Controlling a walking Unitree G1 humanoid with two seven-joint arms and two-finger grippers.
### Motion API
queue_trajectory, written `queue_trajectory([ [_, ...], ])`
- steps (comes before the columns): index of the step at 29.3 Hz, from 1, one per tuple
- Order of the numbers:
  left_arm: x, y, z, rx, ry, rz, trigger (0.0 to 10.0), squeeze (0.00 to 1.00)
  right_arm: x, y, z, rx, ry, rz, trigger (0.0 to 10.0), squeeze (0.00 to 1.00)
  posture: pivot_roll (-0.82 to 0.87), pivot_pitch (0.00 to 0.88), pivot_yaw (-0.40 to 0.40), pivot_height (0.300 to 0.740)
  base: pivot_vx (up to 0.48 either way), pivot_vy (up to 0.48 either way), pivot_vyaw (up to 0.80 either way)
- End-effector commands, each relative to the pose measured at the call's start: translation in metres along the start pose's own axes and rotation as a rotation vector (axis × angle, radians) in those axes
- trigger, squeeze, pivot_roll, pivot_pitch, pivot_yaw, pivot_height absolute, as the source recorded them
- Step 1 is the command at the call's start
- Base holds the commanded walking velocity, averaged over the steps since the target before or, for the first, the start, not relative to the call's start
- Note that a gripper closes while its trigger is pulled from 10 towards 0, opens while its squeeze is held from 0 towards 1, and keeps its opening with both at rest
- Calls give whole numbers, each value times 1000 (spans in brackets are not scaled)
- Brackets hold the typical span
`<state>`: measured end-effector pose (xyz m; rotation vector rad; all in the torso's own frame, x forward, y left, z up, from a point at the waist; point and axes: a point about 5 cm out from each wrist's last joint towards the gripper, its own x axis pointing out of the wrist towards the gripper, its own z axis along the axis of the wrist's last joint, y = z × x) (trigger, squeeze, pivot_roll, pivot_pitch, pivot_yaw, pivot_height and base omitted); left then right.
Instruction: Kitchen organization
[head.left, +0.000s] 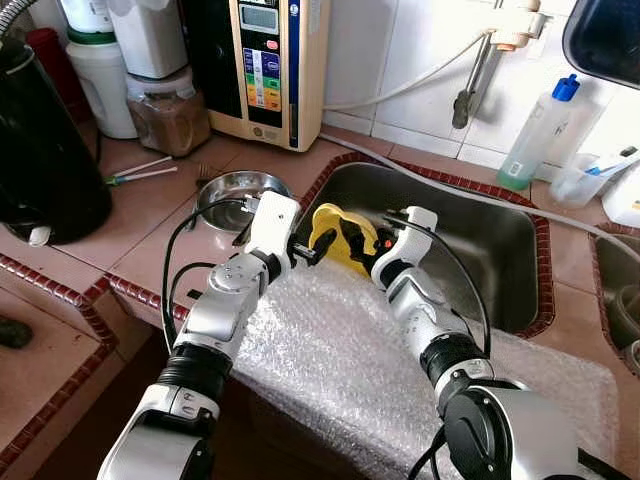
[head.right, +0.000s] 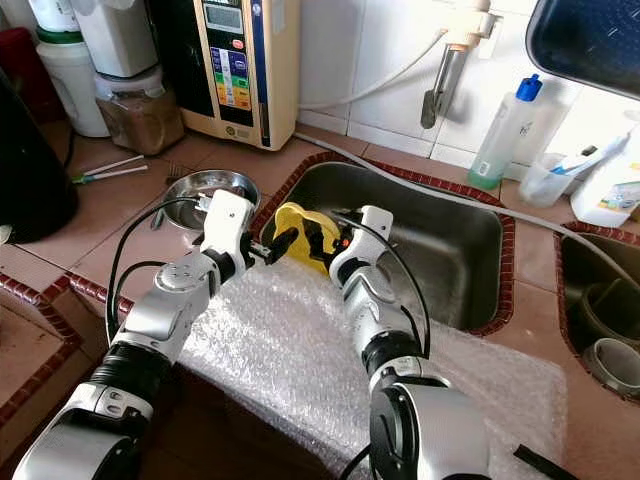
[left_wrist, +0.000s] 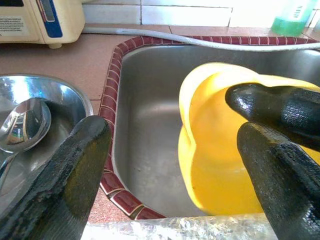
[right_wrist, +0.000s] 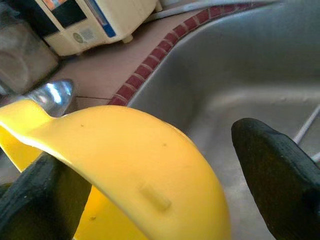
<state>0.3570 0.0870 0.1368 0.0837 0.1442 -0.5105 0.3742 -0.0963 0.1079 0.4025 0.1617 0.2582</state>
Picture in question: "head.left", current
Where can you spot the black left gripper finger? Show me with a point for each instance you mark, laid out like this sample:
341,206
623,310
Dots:
328,250

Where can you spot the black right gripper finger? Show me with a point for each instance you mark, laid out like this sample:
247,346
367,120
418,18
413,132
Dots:
352,232

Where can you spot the round steel bowl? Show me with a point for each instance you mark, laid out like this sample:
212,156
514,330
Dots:
225,195

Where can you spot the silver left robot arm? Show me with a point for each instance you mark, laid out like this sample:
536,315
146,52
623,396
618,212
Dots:
215,310

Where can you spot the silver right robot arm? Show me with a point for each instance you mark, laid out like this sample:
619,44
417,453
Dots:
430,310

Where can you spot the large steel sink basin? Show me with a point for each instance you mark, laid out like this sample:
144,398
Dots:
470,240

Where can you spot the steel fork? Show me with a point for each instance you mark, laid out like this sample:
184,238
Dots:
207,175

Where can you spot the clear bubble wrap sheet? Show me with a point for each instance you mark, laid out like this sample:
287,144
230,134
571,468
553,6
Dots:
330,380

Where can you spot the beige water ionizer machine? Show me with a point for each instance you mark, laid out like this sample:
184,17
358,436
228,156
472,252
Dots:
262,100

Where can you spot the white chopstick green tip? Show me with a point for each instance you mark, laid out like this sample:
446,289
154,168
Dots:
145,165
150,174

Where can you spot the clear jar brown powder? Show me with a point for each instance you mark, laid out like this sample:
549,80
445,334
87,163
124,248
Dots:
170,125

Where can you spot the clear soap bottle blue cap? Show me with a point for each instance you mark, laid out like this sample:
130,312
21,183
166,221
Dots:
535,140

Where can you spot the clear plastic cup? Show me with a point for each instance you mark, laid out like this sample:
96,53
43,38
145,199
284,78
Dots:
575,188

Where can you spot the small steel sink basin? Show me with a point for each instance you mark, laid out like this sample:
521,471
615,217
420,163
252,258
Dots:
618,290

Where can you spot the blue white toothbrush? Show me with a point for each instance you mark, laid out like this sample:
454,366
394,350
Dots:
610,165

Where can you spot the white detergent bottle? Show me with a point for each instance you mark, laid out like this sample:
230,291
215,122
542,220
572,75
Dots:
625,200

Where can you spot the white canister green band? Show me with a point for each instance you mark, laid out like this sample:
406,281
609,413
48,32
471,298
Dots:
100,90

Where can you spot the white plastic appliance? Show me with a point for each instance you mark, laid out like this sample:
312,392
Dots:
150,40

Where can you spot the black electric kettle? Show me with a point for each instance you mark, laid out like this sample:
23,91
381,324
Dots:
50,160

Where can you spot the pale round mug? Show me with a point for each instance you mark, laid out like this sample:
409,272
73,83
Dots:
632,358

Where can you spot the dark object on floor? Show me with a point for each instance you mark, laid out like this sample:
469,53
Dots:
14,332

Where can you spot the red canister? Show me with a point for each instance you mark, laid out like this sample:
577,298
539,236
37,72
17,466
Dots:
55,70

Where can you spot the dark blue pan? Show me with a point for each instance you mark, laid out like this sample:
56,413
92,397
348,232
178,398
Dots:
610,40

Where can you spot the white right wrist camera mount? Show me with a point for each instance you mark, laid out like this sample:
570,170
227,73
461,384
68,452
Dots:
415,240

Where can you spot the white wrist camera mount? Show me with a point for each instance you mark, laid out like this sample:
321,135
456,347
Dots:
272,225
415,240

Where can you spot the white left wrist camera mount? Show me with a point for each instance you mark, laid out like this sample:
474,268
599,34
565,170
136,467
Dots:
272,225

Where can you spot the metal wall tap beige head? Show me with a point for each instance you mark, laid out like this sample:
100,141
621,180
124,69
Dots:
475,85

